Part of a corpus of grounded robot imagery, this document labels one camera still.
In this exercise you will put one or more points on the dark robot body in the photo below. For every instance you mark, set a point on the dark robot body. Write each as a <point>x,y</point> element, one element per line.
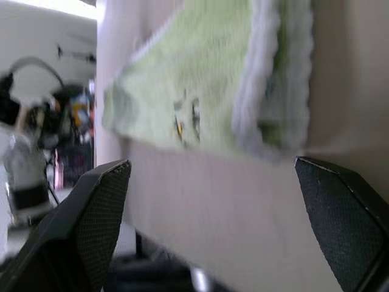
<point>152,270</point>

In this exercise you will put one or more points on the green towel with white edge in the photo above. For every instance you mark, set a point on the green towel with white edge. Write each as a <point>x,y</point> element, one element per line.
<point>200,76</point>

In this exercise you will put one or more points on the dark background equipment clutter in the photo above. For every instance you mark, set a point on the dark background equipment clutter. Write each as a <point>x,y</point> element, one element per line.
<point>73,130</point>

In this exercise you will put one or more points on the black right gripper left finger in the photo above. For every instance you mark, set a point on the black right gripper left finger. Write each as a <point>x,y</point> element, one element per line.
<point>76,231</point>

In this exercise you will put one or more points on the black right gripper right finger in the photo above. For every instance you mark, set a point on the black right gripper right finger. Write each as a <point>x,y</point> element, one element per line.
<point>346,225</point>

